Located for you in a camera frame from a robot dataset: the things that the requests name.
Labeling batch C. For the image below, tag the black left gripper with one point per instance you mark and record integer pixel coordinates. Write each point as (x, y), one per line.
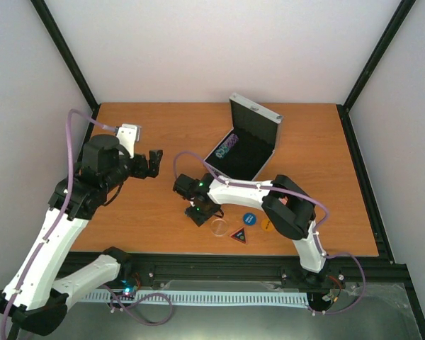
(143, 171)

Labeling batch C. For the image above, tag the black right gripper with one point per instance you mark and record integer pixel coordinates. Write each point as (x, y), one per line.
(198, 219)

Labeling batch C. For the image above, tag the aluminium poker case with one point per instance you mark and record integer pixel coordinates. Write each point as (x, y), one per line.
(258, 129)

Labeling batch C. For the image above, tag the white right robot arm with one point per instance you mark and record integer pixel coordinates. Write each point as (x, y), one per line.
(290, 210)

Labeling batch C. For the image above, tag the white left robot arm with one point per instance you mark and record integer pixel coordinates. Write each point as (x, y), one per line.
(36, 300)

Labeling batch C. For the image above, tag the clear round disc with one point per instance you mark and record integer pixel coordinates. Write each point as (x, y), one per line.
(219, 227)

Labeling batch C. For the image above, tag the black red triangle token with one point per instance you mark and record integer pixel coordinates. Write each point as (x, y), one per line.
(239, 235)

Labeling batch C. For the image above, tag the blue round token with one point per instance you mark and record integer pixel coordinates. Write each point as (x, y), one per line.
(249, 219)

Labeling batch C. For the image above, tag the orange round token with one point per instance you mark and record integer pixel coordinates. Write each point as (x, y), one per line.
(267, 225)

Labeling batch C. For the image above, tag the purple poker chip stack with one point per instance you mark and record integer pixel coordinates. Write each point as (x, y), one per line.
(226, 146)

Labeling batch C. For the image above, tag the white cable duct strip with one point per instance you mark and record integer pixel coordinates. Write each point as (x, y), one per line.
(216, 298)

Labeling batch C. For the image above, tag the black aluminium frame rail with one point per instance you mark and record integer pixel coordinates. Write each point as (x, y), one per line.
(153, 268)

